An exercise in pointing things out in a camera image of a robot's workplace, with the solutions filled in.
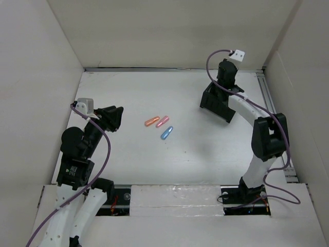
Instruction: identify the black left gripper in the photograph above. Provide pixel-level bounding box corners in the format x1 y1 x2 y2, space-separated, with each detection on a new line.
84 105 123 157

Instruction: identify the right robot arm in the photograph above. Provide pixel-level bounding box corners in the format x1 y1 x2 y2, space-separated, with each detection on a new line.
214 59 289 204

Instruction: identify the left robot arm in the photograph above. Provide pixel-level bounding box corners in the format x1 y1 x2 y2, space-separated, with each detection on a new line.
32 101 124 246

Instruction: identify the black two-compartment organizer box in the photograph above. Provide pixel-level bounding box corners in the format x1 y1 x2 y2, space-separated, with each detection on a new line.
199 82 235 123

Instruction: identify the orange translucent cap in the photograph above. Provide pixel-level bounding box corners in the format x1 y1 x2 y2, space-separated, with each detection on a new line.
144 116 160 127

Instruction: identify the pink translucent cap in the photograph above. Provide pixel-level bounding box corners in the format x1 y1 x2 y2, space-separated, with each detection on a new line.
156 116 169 128

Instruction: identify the blue translucent cap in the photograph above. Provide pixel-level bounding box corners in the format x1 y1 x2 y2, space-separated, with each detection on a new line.
160 126 173 140

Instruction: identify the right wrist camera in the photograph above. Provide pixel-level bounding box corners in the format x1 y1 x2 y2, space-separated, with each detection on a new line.
228 49 245 64

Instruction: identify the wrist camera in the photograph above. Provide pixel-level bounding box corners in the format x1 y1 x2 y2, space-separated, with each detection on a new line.
73 98 94 115
228 49 245 64

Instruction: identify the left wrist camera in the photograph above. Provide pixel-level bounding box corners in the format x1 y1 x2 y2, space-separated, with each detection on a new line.
73 98 94 115

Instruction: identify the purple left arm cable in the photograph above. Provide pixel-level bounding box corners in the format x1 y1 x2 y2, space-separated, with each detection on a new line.
24 102 113 247

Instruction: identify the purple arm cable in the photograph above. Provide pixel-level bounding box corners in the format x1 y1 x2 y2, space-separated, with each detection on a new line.
24 102 113 247
206 49 302 208

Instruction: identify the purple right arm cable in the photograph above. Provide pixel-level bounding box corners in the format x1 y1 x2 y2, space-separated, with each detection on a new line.
206 49 302 208

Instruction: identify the aluminium rail back edge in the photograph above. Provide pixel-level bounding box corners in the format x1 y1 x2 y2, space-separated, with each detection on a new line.
84 67 265 72

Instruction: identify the aluminium rail right side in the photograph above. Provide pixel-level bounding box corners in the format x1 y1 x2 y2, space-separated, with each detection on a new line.
256 70 299 183

